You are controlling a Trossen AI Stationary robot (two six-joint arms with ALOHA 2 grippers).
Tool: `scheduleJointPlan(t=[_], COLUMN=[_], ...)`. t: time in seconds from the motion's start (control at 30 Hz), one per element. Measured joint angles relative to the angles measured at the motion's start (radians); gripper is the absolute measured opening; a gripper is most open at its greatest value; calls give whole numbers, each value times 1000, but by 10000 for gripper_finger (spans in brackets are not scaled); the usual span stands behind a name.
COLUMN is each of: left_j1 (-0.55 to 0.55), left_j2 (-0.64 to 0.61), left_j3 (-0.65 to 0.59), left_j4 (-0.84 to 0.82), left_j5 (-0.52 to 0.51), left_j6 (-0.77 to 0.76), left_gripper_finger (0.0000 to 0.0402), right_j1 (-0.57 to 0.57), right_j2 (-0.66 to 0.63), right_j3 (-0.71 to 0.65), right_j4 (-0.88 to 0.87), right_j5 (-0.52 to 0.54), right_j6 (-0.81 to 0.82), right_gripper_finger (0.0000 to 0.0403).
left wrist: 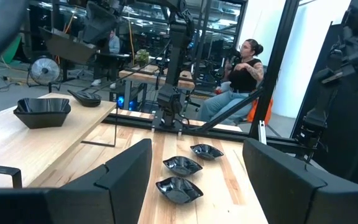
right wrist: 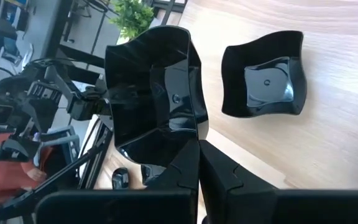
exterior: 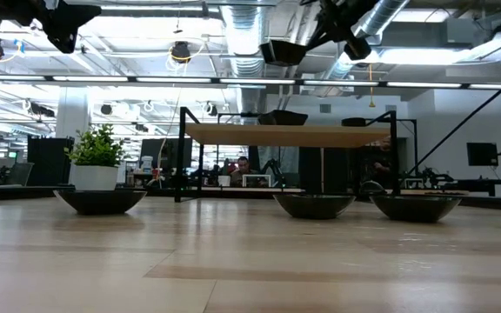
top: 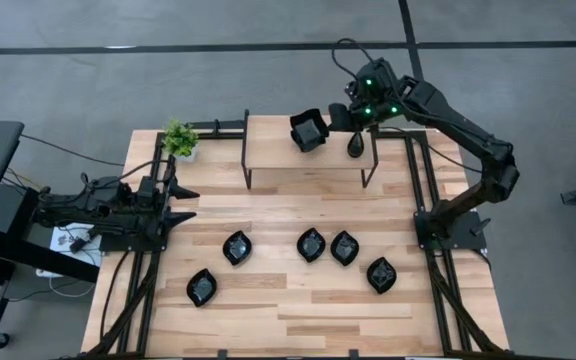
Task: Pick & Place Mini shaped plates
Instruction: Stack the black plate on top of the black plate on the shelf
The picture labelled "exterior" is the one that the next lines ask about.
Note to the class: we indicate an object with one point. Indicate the black background desk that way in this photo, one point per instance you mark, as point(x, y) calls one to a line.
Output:
point(489, 184)

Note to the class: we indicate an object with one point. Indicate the green plant in white pot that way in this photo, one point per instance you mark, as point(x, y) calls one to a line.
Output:
point(94, 178)

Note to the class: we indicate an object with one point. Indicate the white-framed laptop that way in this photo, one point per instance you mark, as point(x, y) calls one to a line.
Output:
point(257, 180)

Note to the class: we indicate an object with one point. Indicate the silver ceiling duct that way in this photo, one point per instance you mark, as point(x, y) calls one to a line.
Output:
point(245, 30)
point(392, 11)

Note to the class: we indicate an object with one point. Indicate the white bottle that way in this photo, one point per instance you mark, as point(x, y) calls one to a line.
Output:
point(147, 165)

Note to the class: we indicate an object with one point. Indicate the white pillar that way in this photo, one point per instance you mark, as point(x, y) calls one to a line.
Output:
point(72, 117)

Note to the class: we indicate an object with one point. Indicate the black metal background frame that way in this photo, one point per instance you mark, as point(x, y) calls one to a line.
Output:
point(415, 148)

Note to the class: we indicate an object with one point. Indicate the black partition panel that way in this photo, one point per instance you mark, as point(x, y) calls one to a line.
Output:
point(50, 158)

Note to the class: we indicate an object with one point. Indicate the grey office chair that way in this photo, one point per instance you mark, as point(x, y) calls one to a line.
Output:
point(19, 173)

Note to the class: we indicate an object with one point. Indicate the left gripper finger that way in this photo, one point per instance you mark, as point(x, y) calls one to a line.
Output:
point(74, 8)
point(78, 21)

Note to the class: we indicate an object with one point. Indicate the person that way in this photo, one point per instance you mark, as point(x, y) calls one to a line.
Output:
point(244, 167)
point(381, 165)

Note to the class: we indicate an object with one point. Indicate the black square wavy mini plate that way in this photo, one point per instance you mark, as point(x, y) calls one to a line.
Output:
point(282, 118)
point(283, 54)

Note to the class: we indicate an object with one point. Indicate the black wall monitor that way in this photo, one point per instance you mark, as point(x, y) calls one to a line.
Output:
point(482, 154)

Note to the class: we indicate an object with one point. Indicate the wooden shelf with black legs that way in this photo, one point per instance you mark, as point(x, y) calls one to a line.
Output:
point(285, 135)

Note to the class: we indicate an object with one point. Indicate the black leaf-shaped mini plate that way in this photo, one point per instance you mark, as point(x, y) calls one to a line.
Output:
point(415, 210)
point(314, 208)
point(100, 203)

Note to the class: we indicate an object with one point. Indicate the long LED light bar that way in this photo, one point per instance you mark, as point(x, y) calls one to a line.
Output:
point(168, 80)

